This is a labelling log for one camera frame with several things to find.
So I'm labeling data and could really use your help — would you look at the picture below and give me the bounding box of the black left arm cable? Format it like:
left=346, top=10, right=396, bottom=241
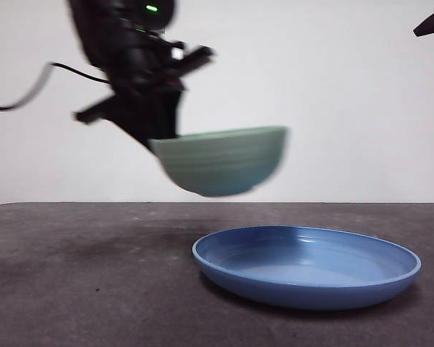
left=0, top=61, right=111, bottom=111

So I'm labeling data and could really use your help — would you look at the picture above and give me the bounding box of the green ribbed bowl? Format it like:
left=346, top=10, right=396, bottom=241
left=148, top=125, right=289, bottom=198

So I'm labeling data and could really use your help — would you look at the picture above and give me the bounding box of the blue round plate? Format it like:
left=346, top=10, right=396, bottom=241
left=192, top=226, right=422, bottom=312

